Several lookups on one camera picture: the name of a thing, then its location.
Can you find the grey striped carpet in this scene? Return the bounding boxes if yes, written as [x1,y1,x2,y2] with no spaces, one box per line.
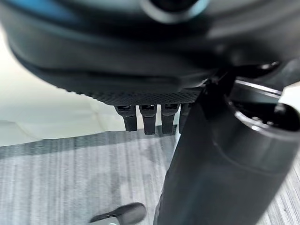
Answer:
[0,130,300,225]

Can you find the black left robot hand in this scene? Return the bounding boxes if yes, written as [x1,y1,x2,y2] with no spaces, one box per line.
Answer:
[0,0,300,225]

